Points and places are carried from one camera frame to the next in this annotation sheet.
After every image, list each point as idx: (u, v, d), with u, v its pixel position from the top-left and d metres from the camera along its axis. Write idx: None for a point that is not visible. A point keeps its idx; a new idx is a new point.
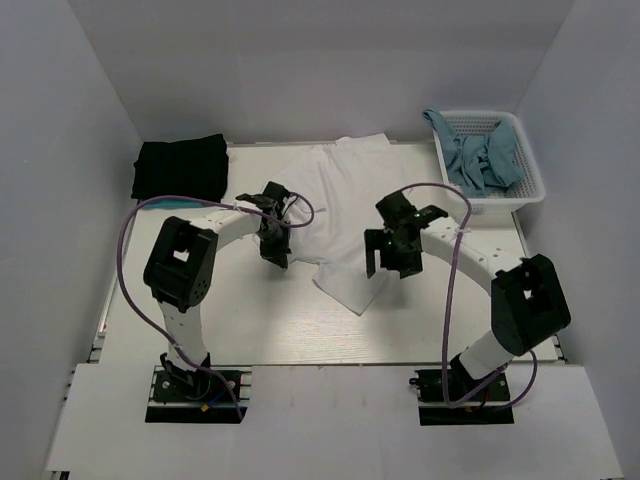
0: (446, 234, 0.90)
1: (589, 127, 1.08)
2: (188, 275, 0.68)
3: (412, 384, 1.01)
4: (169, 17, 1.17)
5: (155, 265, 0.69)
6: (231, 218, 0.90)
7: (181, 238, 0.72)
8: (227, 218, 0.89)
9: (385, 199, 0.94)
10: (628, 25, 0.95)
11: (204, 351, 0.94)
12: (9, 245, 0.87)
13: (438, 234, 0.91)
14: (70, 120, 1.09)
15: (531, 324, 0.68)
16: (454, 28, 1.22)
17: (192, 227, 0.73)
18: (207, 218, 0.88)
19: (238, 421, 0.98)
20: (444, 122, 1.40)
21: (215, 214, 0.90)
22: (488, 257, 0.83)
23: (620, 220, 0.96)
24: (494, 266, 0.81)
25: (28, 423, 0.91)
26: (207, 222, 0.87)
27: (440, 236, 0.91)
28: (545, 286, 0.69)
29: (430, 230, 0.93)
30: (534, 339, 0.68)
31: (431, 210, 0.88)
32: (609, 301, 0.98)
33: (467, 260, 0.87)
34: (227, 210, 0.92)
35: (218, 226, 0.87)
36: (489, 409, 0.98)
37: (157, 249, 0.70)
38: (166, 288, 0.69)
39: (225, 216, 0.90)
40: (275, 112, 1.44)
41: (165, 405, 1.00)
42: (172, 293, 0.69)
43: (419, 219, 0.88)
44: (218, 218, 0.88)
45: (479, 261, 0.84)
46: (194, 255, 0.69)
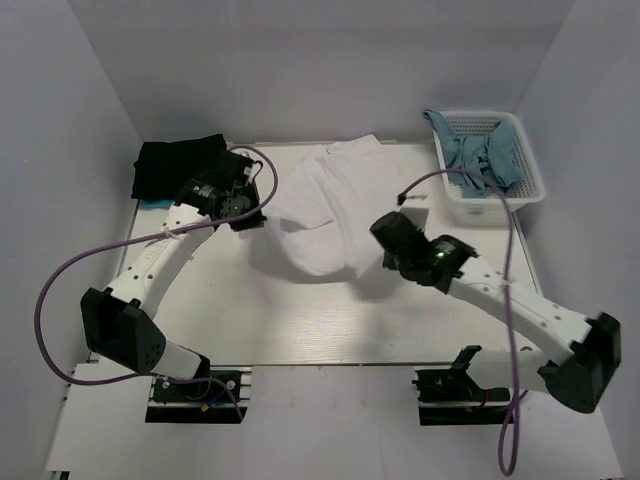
0: (487, 285, 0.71)
1: (589, 126, 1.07)
2: (129, 351, 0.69)
3: (412, 384, 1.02)
4: (170, 18, 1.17)
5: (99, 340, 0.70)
6: (159, 261, 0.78)
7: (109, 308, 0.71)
8: (155, 262, 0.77)
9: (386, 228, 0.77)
10: (628, 25, 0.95)
11: (196, 360, 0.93)
12: (8, 244, 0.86)
13: (478, 285, 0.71)
14: (70, 118, 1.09)
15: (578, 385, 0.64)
16: (454, 27, 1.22)
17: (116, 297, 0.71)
18: (132, 274, 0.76)
19: (238, 421, 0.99)
20: (444, 122, 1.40)
21: (141, 262, 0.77)
22: (546, 319, 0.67)
23: (619, 220, 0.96)
24: (565, 338, 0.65)
25: (28, 424, 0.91)
26: (134, 282, 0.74)
27: (482, 289, 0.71)
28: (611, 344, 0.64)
29: (470, 282, 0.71)
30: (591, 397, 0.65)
31: (451, 246, 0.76)
32: (611, 301, 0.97)
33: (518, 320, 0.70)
34: (160, 242, 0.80)
35: (148, 278, 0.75)
36: (488, 409, 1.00)
37: (90, 332, 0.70)
38: (116, 359, 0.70)
39: (154, 260, 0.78)
40: (275, 112, 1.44)
41: (166, 405, 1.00)
42: (123, 362, 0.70)
43: (446, 258, 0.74)
44: (147, 271, 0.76)
45: (541, 327, 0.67)
46: (123, 331, 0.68)
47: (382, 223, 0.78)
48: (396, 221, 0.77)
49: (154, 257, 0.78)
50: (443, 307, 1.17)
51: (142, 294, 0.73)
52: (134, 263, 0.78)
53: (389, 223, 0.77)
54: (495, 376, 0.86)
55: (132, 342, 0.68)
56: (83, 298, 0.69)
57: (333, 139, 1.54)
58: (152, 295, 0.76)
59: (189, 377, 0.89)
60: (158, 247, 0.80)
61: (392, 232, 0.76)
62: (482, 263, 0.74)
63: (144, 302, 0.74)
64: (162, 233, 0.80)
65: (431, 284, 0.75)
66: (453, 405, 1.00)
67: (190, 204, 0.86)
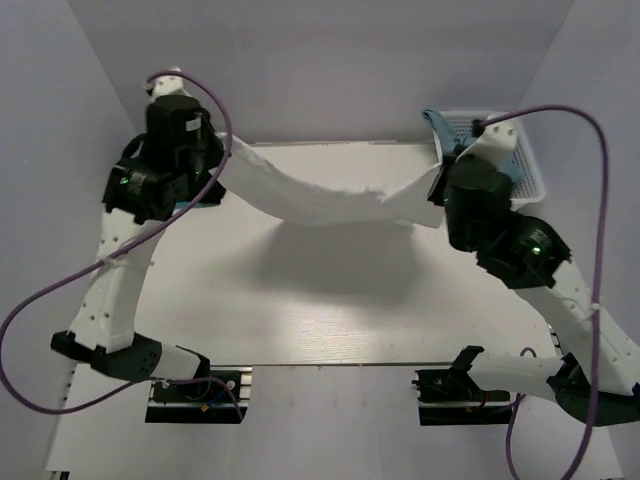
0: (575, 303, 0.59)
1: (588, 126, 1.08)
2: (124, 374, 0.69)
3: (413, 385, 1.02)
4: (170, 18, 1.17)
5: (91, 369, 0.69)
6: (111, 294, 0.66)
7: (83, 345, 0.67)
8: (107, 297, 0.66)
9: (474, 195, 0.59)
10: (627, 25, 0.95)
11: (195, 362, 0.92)
12: (8, 244, 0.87)
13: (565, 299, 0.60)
14: (70, 117, 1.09)
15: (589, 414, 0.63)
16: (454, 28, 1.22)
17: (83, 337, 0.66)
18: (91, 317, 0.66)
19: (239, 421, 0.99)
20: (444, 122, 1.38)
21: (94, 296, 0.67)
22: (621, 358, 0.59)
23: (620, 219, 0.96)
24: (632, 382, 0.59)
25: (28, 424, 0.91)
26: (92, 326, 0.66)
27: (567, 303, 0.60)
28: None
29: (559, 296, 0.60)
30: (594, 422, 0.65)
31: (546, 236, 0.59)
32: (611, 300, 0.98)
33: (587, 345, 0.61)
34: (106, 268, 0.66)
35: (105, 320, 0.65)
36: (488, 409, 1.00)
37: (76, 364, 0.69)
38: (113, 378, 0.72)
39: (105, 296, 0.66)
40: (275, 113, 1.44)
41: (165, 405, 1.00)
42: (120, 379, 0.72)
43: (539, 258, 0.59)
44: (105, 309, 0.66)
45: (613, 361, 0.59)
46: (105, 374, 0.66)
47: (473, 186, 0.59)
48: (496, 186, 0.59)
49: (105, 291, 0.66)
50: (443, 307, 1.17)
51: (107, 341, 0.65)
52: (88, 296, 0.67)
53: (489, 186, 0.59)
54: (495, 377, 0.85)
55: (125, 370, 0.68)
56: (54, 345, 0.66)
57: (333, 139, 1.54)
58: (118, 332, 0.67)
59: (187, 379, 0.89)
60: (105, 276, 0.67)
61: (485, 202, 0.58)
62: (577, 272, 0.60)
63: (112, 345, 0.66)
64: (99, 261, 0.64)
65: (508, 277, 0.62)
66: (453, 405, 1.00)
67: (127, 210, 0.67)
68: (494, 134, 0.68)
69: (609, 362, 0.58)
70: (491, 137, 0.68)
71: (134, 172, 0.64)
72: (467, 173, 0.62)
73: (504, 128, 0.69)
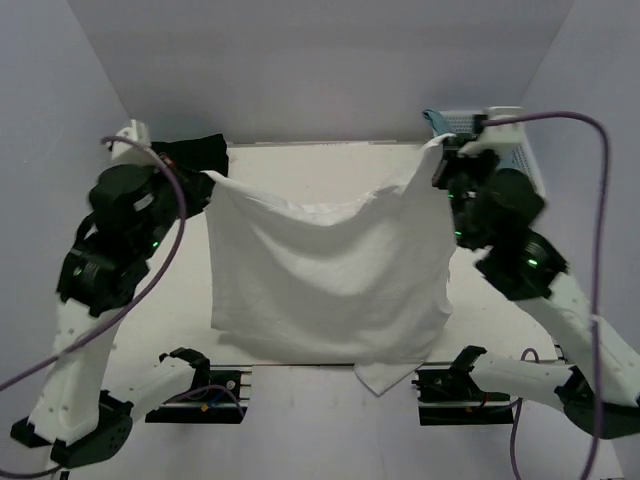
0: (573, 313, 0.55)
1: (588, 126, 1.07)
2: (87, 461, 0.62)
3: (413, 386, 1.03)
4: (169, 18, 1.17)
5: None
6: (73, 386, 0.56)
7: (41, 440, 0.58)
8: (62, 391, 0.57)
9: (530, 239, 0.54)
10: (626, 24, 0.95)
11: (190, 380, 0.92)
12: (12, 241, 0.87)
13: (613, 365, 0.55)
14: (69, 118, 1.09)
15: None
16: (454, 27, 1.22)
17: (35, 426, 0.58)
18: (47, 406, 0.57)
19: (239, 421, 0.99)
20: (443, 121, 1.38)
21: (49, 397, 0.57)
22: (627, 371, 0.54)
23: (619, 217, 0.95)
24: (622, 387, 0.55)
25: None
26: (49, 414, 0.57)
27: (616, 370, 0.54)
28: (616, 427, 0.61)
29: (555, 307, 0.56)
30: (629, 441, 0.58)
31: (543, 249, 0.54)
32: (612, 300, 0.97)
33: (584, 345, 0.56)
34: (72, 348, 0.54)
35: (61, 418, 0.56)
36: (488, 409, 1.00)
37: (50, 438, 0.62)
38: None
39: (64, 385, 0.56)
40: (275, 112, 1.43)
41: (165, 406, 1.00)
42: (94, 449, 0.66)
43: (537, 271, 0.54)
44: (62, 402, 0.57)
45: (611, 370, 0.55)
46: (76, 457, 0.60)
47: (501, 202, 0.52)
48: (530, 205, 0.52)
49: (63, 382, 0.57)
50: None
51: (68, 434, 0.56)
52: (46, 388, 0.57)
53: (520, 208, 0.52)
54: (498, 380, 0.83)
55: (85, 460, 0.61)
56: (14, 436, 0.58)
57: (332, 139, 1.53)
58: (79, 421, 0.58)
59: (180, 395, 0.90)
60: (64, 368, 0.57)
61: (512, 218, 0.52)
62: (576, 283, 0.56)
63: (78, 430, 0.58)
64: (54, 357, 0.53)
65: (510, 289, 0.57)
66: (453, 404, 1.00)
67: (75, 300, 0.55)
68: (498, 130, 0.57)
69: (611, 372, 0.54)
70: (496, 132, 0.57)
71: (89, 259, 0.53)
72: (508, 183, 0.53)
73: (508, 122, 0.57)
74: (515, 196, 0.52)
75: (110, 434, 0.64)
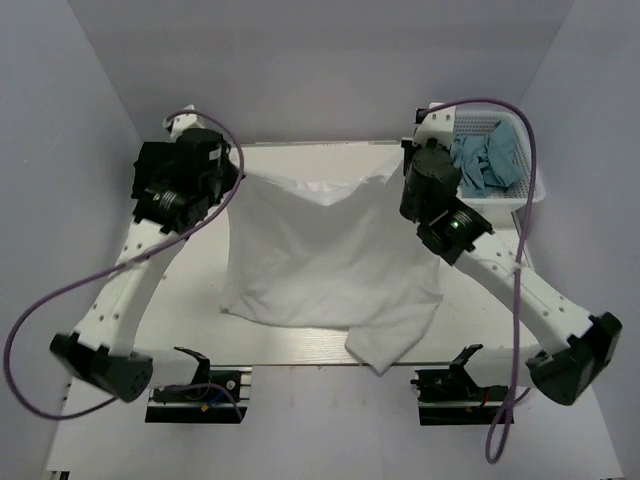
0: (497, 264, 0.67)
1: (589, 126, 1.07)
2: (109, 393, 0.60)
3: (413, 384, 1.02)
4: (169, 17, 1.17)
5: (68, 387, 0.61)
6: (129, 295, 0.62)
7: (79, 357, 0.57)
8: (121, 298, 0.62)
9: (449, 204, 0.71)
10: (627, 24, 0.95)
11: (191, 373, 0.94)
12: (11, 241, 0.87)
13: (538, 305, 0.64)
14: (69, 119, 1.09)
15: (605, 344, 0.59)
16: (455, 27, 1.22)
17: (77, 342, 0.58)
18: (98, 313, 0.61)
19: (238, 421, 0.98)
20: None
21: (103, 301, 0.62)
22: (555, 312, 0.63)
23: (619, 217, 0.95)
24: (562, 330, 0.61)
25: (29, 424, 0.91)
26: (98, 321, 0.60)
27: (541, 312, 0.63)
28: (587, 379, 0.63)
29: (478, 258, 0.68)
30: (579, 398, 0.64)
31: (468, 218, 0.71)
32: (612, 300, 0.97)
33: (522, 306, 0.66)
34: (131, 268, 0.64)
35: (114, 319, 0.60)
36: (489, 409, 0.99)
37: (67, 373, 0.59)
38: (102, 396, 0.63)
39: (119, 293, 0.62)
40: (275, 112, 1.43)
41: (164, 405, 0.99)
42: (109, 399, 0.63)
43: (460, 231, 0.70)
44: (111, 310, 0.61)
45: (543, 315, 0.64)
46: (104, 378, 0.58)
47: (422, 173, 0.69)
48: (447, 180, 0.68)
49: (121, 289, 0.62)
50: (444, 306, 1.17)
51: (110, 339, 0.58)
52: (98, 298, 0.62)
53: (440, 180, 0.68)
54: None
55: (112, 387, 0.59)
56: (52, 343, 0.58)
57: (332, 140, 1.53)
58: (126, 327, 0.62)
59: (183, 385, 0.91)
60: (122, 278, 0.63)
61: (430, 186, 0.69)
62: (496, 240, 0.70)
63: (117, 345, 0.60)
64: (122, 263, 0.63)
65: (438, 253, 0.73)
66: (453, 404, 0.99)
67: (151, 220, 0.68)
68: (432, 122, 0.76)
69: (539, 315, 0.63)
70: (432, 123, 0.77)
71: (166, 191, 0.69)
72: (426, 161, 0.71)
73: (443, 114, 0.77)
74: (433, 167, 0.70)
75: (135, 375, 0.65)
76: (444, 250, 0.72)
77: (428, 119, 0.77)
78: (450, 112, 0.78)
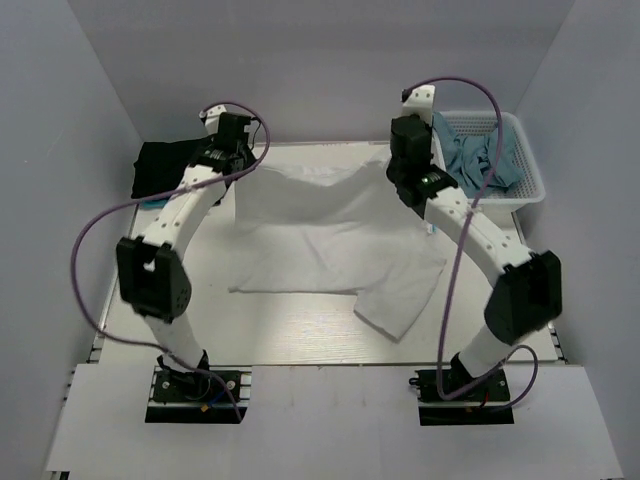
0: (454, 209, 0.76)
1: (589, 126, 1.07)
2: (160, 294, 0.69)
3: (412, 384, 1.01)
4: (169, 18, 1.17)
5: (125, 289, 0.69)
6: (186, 212, 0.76)
7: (141, 255, 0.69)
8: (180, 214, 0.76)
9: (418, 163, 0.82)
10: (627, 24, 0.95)
11: (200, 354, 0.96)
12: (11, 241, 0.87)
13: (484, 242, 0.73)
14: (69, 119, 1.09)
15: (542, 276, 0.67)
16: (455, 27, 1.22)
17: (145, 244, 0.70)
18: (160, 224, 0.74)
19: (238, 421, 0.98)
20: (443, 122, 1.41)
21: (166, 215, 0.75)
22: (497, 246, 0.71)
23: (618, 217, 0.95)
24: (501, 259, 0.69)
25: (29, 423, 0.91)
26: (161, 229, 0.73)
27: (486, 247, 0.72)
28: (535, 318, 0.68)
29: (438, 205, 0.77)
30: (522, 331, 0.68)
31: (438, 176, 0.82)
32: (612, 300, 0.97)
33: (472, 245, 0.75)
34: (186, 196, 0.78)
35: (175, 229, 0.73)
36: (489, 409, 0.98)
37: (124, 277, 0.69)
38: (149, 306, 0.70)
39: (179, 210, 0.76)
40: (275, 113, 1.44)
41: (165, 405, 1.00)
42: (155, 308, 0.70)
43: (429, 185, 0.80)
44: (173, 220, 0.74)
45: (487, 250, 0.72)
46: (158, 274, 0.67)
47: (399, 133, 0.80)
48: (417, 136, 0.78)
49: (179, 209, 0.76)
50: (443, 306, 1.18)
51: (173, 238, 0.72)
52: (160, 215, 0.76)
53: (411, 136, 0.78)
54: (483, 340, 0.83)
55: (166, 282, 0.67)
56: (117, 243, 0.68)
57: (333, 140, 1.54)
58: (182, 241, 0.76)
59: (193, 364, 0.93)
60: (180, 201, 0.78)
61: (404, 144, 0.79)
62: (457, 193, 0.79)
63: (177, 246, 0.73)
64: (185, 189, 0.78)
65: (411, 206, 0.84)
66: (454, 404, 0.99)
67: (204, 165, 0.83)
68: (415, 97, 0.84)
69: (484, 250, 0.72)
70: (412, 101, 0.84)
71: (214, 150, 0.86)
72: (404, 124, 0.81)
73: (423, 91, 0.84)
74: (407, 130, 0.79)
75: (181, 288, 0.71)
76: (416, 204, 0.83)
77: (410, 95, 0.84)
78: (430, 88, 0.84)
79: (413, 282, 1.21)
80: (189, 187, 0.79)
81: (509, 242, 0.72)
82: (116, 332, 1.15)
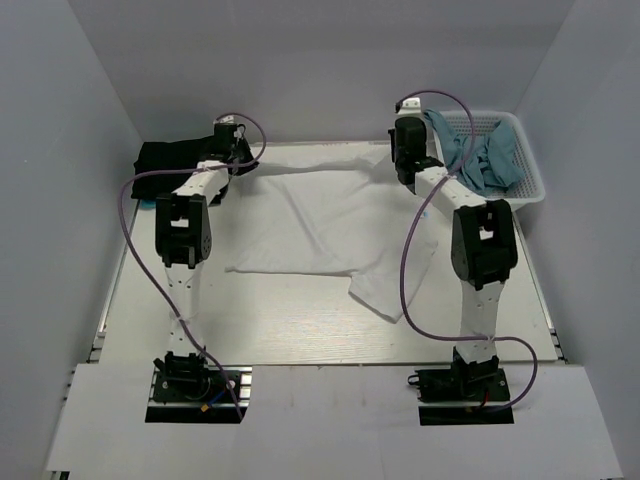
0: (433, 176, 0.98)
1: (589, 127, 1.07)
2: (192, 231, 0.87)
3: (411, 384, 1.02)
4: (169, 18, 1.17)
5: (160, 235, 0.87)
6: (209, 180, 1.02)
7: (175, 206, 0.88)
8: (204, 180, 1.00)
9: (412, 149, 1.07)
10: (627, 25, 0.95)
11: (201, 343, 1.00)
12: (11, 241, 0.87)
13: (450, 194, 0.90)
14: (68, 119, 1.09)
15: (496, 222, 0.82)
16: (455, 27, 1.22)
17: (181, 198, 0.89)
18: (189, 186, 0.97)
19: (238, 421, 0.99)
20: (444, 122, 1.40)
21: (192, 181, 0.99)
22: (460, 197, 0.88)
23: (618, 218, 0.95)
24: (459, 203, 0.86)
25: (30, 423, 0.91)
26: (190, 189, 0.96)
27: (452, 197, 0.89)
28: (497, 259, 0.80)
29: (423, 175, 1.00)
30: (479, 268, 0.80)
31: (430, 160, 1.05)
32: (612, 300, 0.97)
33: (442, 198, 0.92)
34: (201, 173, 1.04)
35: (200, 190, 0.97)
36: (488, 409, 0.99)
37: (160, 223, 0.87)
38: (178, 251, 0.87)
39: (203, 178, 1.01)
40: (275, 113, 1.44)
41: (166, 405, 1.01)
42: (185, 252, 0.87)
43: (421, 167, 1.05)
44: (197, 184, 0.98)
45: (452, 200, 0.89)
46: (193, 217, 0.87)
47: (399, 125, 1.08)
48: (412, 128, 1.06)
49: (201, 178, 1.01)
50: (442, 306, 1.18)
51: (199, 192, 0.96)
52: (188, 181, 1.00)
53: (407, 127, 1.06)
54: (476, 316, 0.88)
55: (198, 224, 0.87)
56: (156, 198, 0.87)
57: (332, 140, 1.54)
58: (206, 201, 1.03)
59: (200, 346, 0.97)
60: (201, 176, 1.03)
61: (402, 133, 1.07)
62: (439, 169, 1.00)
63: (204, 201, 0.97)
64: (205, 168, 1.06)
65: (406, 184, 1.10)
66: (453, 404, 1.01)
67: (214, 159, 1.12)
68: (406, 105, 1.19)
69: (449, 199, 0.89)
70: (406, 107, 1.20)
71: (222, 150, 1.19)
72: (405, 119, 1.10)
73: (412, 103, 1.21)
74: (408, 123, 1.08)
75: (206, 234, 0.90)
76: (409, 182, 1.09)
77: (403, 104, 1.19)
78: (416, 101, 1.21)
79: (409, 267, 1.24)
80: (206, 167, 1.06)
81: (471, 195, 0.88)
82: (116, 332, 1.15)
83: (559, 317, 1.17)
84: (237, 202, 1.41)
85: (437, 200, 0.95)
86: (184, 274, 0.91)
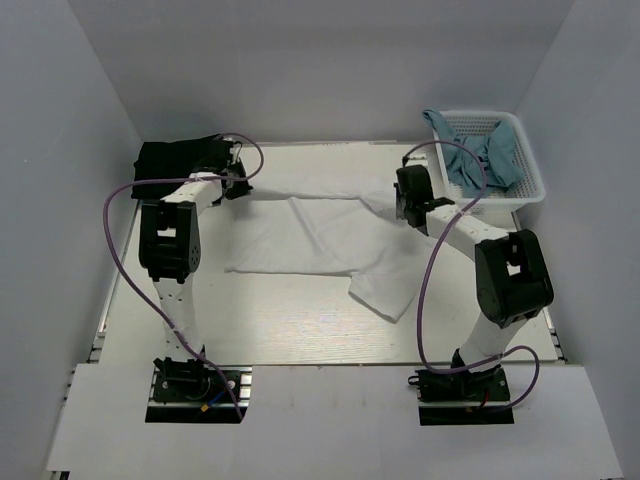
0: (446, 215, 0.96)
1: (588, 127, 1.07)
2: (180, 242, 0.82)
3: (411, 384, 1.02)
4: (168, 18, 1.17)
5: (145, 244, 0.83)
6: (200, 189, 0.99)
7: (163, 216, 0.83)
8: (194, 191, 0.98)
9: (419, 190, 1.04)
10: (627, 25, 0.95)
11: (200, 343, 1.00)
12: (11, 241, 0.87)
13: (468, 230, 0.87)
14: (68, 119, 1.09)
15: (524, 255, 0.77)
16: (455, 27, 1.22)
17: (169, 206, 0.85)
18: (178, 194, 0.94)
19: (238, 421, 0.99)
20: (444, 122, 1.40)
21: (183, 190, 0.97)
22: (480, 230, 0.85)
23: (618, 218, 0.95)
24: (480, 238, 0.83)
25: (29, 423, 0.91)
26: (179, 197, 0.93)
27: (470, 233, 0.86)
28: (529, 297, 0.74)
29: (434, 215, 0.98)
30: (512, 307, 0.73)
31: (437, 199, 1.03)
32: (612, 300, 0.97)
33: (460, 235, 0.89)
34: (192, 183, 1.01)
35: (190, 198, 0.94)
36: (489, 410, 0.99)
37: (146, 232, 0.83)
38: (164, 263, 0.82)
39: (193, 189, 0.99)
40: (275, 113, 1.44)
41: (165, 405, 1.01)
42: (171, 264, 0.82)
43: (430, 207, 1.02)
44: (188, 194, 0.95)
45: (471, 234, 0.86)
46: (181, 227, 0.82)
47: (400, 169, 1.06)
48: (414, 171, 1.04)
49: (192, 188, 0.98)
50: (442, 307, 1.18)
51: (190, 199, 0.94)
52: (179, 190, 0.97)
53: (409, 171, 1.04)
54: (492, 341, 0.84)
55: (185, 234, 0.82)
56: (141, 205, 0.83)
57: (333, 140, 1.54)
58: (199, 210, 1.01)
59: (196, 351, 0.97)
60: (192, 185, 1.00)
61: (405, 178, 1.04)
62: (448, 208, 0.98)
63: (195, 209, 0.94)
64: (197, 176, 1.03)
65: (417, 226, 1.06)
66: (453, 405, 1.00)
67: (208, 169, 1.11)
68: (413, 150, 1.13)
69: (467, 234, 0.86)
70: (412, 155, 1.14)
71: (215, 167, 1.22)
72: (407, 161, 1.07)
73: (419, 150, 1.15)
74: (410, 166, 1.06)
75: (194, 244, 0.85)
76: (421, 224, 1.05)
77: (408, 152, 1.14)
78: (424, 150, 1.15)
79: (409, 268, 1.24)
80: (197, 177, 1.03)
81: (490, 228, 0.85)
82: (116, 331, 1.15)
83: (559, 317, 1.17)
84: (236, 203, 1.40)
85: (454, 237, 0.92)
86: (174, 288, 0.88)
